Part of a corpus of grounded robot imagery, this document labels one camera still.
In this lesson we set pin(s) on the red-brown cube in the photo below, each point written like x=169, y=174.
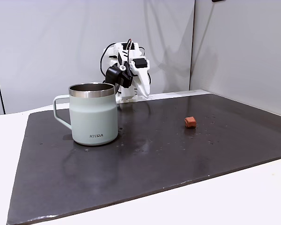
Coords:
x=190, y=122

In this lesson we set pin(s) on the pale green steel mug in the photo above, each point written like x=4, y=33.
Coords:
x=93, y=117

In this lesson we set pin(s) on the black mat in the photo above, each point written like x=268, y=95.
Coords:
x=154, y=164

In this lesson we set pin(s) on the black oval camera box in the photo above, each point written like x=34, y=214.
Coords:
x=112, y=73

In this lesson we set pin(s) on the black object on wall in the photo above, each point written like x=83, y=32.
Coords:
x=219, y=1

